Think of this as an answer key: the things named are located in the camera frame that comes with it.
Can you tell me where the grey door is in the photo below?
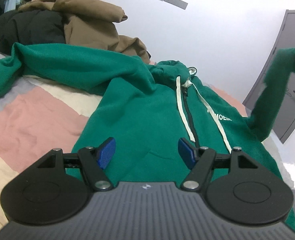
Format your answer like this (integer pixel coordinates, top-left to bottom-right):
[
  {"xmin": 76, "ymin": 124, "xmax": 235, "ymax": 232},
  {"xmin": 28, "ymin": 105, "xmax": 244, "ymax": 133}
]
[{"xmin": 244, "ymin": 10, "xmax": 295, "ymax": 142}]

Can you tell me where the black garment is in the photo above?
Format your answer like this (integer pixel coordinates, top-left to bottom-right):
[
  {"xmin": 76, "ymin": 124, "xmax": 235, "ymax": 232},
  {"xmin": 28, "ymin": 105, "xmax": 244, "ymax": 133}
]
[{"xmin": 0, "ymin": 10, "xmax": 66, "ymax": 55}]

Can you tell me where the green hooded sweatshirt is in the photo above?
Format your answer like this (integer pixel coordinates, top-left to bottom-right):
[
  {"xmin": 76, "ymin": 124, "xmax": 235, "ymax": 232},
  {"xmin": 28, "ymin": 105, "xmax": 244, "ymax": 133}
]
[{"xmin": 0, "ymin": 42, "xmax": 295, "ymax": 233}]

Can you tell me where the patchwork bed cover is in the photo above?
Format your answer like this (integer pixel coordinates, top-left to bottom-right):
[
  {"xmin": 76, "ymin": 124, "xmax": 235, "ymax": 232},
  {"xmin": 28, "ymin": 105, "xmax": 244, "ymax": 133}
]
[{"xmin": 0, "ymin": 43, "xmax": 295, "ymax": 239}]

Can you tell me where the grey wall switch panel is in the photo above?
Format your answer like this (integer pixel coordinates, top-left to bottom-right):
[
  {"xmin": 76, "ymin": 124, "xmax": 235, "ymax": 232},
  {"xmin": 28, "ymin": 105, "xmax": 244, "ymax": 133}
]
[{"xmin": 163, "ymin": 0, "xmax": 188, "ymax": 10}]

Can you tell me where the brown jacket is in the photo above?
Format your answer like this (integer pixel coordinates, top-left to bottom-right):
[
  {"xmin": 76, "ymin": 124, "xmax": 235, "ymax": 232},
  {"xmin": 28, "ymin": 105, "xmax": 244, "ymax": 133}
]
[{"xmin": 19, "ymin": 0, "xmax": 150, "ymax": 63}]

